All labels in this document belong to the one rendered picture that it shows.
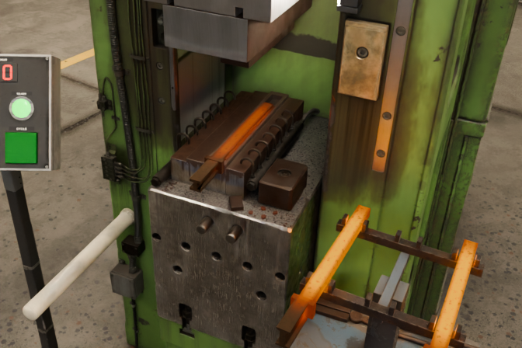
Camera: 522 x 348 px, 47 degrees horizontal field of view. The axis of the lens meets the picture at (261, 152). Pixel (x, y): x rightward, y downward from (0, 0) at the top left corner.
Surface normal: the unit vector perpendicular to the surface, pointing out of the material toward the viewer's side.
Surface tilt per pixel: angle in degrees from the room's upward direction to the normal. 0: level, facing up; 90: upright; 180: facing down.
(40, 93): 60
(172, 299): 90
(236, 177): 90
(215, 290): 90
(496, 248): 0
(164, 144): 90
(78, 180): 0
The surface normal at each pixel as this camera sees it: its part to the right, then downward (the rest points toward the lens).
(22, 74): 0.04, 0.04
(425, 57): -0.39, 0.48
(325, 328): 0.04, -0.85
